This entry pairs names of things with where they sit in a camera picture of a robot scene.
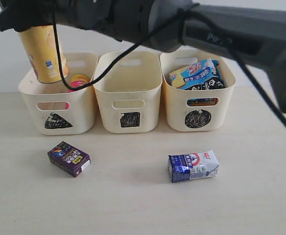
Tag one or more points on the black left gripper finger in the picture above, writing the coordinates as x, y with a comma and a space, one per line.
20, 18

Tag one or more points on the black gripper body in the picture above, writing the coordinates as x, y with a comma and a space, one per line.
46, 8

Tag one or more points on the yellow Lays chips can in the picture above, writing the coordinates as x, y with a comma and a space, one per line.
40, 47

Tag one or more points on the pink Lays chips can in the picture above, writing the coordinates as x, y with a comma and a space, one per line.
78, 80

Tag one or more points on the blue instant noodle bag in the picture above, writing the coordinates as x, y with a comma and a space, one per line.
202, 75

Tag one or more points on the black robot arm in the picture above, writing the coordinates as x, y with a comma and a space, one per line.
258, 36

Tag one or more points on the cream bin triangle mark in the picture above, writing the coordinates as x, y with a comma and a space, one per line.
56, 111

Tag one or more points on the cream bin square mark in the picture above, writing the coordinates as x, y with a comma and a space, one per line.
128, 96

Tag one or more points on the purple small carton box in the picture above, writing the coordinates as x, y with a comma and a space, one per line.
69, 158

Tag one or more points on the cream bin circle mark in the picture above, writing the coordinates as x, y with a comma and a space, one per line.
179, 115

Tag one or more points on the blue white milk carton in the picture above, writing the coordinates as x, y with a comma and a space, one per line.
186, 167

